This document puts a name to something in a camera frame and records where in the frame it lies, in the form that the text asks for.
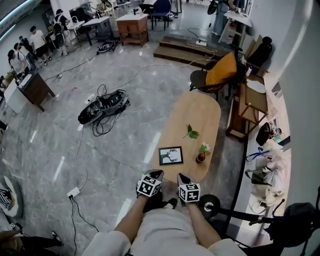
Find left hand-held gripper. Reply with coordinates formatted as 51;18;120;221
135;169;165;200

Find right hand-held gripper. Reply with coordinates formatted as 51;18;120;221
176;172;202;207

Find black picture frame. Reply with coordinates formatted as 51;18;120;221
158;146;184;166

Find person's left forearm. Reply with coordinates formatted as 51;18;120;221
114;194;148;243

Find person's right forearm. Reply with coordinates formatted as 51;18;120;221
186;202;222;246

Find wooden coffee table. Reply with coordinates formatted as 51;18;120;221
152;91;222;185

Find person's black trousers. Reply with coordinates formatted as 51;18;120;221
143;192;168;213

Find white artificial flower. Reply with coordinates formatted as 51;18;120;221
198;142;211;156

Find black coat rack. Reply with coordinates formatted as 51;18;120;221
198;186;320;227

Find green leaf sprig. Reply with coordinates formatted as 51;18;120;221
182;123;200;140

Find person's beige shirt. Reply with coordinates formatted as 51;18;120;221
82;207;247;256

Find olive green bag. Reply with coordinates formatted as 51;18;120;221
244;168;272;186

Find black glass-door cabinet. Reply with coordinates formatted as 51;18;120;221
219;219;273;247

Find dark handbag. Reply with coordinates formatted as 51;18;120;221
255;122;272;147

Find white cloth bag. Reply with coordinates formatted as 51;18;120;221
259;142;291;206

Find wooden side shelf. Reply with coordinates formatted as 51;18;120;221
226;77;270;141

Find dark round chair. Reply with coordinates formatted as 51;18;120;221
189;59;241;95

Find white round plate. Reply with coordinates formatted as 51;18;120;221
246;80;266;95

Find orange cushion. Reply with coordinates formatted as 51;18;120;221
205;51;238;86

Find white low cabinet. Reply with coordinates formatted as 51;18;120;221
234;74;292;226

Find dark hanging bag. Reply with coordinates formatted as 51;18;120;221
269;202;320;248

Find wooden steps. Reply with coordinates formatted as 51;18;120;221
152;36;226;68

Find black printed bag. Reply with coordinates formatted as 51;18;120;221
96;39;120;55

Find grey round seat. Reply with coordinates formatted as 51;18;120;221
0;176;25;221

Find dark wooden nightstand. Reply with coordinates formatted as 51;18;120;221
17;71;56;113

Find brown wooden cabinet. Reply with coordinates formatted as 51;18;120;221
116;13;150;48

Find black padded bag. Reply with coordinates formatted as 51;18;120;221
246;36;273;68

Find zebra striped cushion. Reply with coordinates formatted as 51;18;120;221
0;188;16;211

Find white box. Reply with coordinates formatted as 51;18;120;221
3;79;26;113

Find white table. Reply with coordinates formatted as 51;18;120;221
82;16;111;46

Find blue chair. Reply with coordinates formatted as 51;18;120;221
149;0;173;31

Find white desk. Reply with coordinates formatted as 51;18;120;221
218;11;253;48

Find ceiling light strip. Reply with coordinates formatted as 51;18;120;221
0;0;28;28

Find white power cable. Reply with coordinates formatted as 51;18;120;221
74;124;89;191

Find blue lanyard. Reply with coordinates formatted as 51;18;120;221
246;147;270;162

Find black device with cables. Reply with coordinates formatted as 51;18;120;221
77;83;131;137

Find black power cable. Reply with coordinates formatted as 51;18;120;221
68;197;100;253

